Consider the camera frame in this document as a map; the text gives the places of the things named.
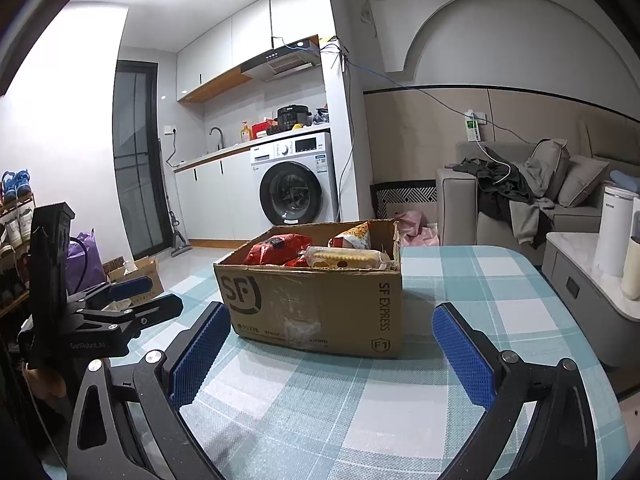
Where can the black pressure cooker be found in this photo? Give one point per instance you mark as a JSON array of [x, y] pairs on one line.
[[294, 117]]

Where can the yellow cake packet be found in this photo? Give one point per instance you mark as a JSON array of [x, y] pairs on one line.
[[345, 258]]

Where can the red packet black label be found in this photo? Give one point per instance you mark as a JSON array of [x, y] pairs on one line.
[[270, 252]]

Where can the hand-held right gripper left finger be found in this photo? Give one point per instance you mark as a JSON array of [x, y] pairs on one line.
[[200, 355]]

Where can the dark clothes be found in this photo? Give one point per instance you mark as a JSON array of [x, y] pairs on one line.
[[495, 185]]

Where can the blue shoes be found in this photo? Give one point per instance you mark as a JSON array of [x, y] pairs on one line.
[[17, 185]]

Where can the white base cabinet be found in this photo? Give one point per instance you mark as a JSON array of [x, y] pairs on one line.
[[215, 200]]

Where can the grey coffee table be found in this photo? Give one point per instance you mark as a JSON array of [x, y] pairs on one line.
[[575, 280]]

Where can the white power strip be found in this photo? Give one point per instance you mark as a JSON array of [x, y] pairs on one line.
[[473, 130]]

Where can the white kettle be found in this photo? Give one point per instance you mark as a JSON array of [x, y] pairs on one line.
[[612, 235]]

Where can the red yellow noodle snack packet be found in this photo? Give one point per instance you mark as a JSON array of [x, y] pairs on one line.
[[357, 235]]

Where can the kitchen faucet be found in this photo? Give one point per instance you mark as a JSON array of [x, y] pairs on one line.
[[222, 139]]

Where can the grey pants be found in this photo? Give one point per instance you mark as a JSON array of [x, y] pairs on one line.
[[525, 220]]

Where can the white wall cabinets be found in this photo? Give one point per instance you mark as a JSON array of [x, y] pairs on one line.
[[210, 60]]

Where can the light grey cushion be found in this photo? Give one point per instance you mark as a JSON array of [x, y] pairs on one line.
[[580, 182]]

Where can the pink cloth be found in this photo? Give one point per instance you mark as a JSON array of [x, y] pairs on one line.
[[420, 230]]

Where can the range hood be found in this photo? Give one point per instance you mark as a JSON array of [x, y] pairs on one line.
[[280, 62]]

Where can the small cardboard box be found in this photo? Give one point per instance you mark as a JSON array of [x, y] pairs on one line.
[[150, 280]]

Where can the dark plastic bag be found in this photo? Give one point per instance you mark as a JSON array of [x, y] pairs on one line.
[[320, 117]]

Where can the purple plastic bag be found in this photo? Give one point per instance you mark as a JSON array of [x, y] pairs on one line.
[[87, 265]]

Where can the blue pillow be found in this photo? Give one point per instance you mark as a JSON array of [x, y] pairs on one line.
[[625, 180]]

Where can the dark glass door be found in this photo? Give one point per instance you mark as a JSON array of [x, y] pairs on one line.
[[137, 170]]

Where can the red box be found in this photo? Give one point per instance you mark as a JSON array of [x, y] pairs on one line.
[[262, 131]]

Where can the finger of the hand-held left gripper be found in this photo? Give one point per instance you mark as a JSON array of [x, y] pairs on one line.
[[131, 287], [155, 305]]

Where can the stick vacuum cleaner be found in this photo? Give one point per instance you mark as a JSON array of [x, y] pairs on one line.
[[180, 248]]

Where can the person's left hand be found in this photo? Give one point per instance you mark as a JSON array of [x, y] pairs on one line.
[[47, 382]]

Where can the dark grey cushion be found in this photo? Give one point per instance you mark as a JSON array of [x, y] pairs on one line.
[[547, 167]]

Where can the yellow bottle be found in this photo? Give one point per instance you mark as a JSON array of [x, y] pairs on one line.
[[245, 134]]

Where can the white washing machine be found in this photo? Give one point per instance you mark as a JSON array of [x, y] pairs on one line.
[[265, 160]]

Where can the brown cardboard box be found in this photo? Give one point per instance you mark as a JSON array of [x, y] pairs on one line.
[[310, 305]]

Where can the cream cup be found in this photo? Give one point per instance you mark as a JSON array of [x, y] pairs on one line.
[[632, 275]]

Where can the small red snack packet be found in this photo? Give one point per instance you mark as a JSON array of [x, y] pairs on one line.
[[298, 262]]

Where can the grey sofa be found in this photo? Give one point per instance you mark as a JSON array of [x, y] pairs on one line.
[[455, 210]]

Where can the black white patterned box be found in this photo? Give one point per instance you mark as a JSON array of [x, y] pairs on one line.
[[405, 194]]

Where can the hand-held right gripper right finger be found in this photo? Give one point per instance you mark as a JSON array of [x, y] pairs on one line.
[[465, 355]]

